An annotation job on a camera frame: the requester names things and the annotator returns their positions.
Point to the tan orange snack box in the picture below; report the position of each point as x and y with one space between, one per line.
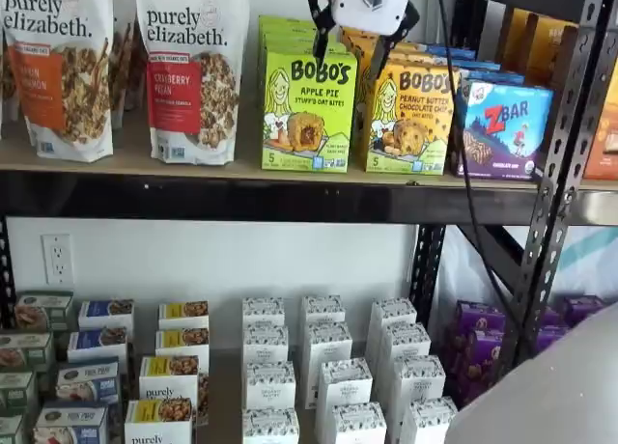
550 48
519 34

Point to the blue Zbar snack box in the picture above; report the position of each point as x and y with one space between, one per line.
507 130
497 76
461 52
478 65

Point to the black metal shelving frame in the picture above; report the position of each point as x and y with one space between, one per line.
241 198
598 205

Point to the large orange snack box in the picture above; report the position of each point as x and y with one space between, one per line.
603 149

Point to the wooden shelf board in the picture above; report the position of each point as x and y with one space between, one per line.
224 381
598 184

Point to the blue label oatmeal box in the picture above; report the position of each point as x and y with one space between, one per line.
87 383
70 427

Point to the white wall outlet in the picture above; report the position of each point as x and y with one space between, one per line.
58 260

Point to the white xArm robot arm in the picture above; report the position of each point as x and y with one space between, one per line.
555 396

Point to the yellow label granola box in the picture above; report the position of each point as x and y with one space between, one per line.
181 342
159 424
169 381
183 313

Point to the green label food box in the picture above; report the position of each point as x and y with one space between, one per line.
10 432
26 352
17 391
43 309

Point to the white patterned pastry box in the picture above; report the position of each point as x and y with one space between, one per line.
265 342
393 313
404 342
357 424
263 311
270 386
323 311
270 427
329 342
427 422
417 379
344 383

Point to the green Bobo's apple pie box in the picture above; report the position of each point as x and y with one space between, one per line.
309 125
280 20
282 29

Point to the orange label granola bag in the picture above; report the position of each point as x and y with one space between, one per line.
58 77

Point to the red label granola bag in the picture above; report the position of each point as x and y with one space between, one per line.
193 101

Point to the blue label granola box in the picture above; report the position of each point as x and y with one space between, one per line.
106 313
96 342

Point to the white plastic sheet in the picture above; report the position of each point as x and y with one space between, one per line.
594 270

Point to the brown cardboard box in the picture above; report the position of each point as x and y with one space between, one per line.
130 145

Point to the yellow Bobo's peanut butter box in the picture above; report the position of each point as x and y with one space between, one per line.
359 50
355 35
410 125

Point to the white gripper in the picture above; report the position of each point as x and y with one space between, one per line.
372 5

